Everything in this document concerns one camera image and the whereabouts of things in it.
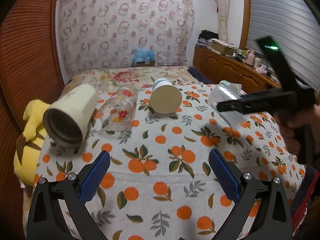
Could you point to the clear plastic lidded cup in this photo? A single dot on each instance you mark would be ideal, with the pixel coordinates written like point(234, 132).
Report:
point(222, 101)

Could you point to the brown cardboard box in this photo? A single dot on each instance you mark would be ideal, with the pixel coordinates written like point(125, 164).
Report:
point(146, 63)

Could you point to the yellow plush toy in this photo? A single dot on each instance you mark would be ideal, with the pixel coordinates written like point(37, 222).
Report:
point(29, 143)

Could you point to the floral bed cover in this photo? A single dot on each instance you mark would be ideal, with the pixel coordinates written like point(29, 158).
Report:
point(109, 80)

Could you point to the white square mug green label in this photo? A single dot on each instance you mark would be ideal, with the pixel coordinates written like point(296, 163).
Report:
point(234, 87)

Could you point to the white paper cup blue stripes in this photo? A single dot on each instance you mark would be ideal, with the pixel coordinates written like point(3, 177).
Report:
point(165, 97)

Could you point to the floral clear glass cup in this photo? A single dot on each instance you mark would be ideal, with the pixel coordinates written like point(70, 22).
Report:
point(117, 113)

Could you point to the cream lace side curtain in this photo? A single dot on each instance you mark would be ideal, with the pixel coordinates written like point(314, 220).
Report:
point(223, 15)

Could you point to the pink kettle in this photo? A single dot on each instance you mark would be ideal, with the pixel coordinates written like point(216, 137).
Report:
point(250, 58)

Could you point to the blue plastic bag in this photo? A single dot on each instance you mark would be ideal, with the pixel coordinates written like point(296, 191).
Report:
point(141, 55)

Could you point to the wooden sideboard cabinet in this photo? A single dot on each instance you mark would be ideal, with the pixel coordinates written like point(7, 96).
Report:
point(218, 67)

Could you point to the stack of folded clothes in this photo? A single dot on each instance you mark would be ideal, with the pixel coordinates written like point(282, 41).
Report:
point(205, 37)

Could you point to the pink tissue pack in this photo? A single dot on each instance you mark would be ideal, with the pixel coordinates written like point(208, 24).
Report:
point(261, 70)

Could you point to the brown louvered wardrobe door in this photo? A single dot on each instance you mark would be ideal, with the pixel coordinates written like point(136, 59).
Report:
point(29, 63)

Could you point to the patterned lace curtain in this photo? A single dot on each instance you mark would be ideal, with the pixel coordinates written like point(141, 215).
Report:
point(103, 34)

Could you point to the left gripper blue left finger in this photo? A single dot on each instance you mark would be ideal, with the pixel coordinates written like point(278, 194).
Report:
point(91, 176)

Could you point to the person's right hand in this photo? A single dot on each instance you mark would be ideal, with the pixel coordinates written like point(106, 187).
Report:
point(305, 117)

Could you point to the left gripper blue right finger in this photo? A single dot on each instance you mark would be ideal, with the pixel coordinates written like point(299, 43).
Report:
point(224, 174)

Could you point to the cardboard box on cabinet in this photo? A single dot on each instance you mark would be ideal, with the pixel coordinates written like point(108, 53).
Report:
point(223, 48)

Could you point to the grey window shutter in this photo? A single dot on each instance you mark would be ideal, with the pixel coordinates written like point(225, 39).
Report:
point(294, 28)

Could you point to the orange print table cloth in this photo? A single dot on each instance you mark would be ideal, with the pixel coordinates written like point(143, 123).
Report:
point(159, 184)

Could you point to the cream insulated mug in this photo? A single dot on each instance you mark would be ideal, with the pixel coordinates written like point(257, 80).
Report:
point(66, 120)

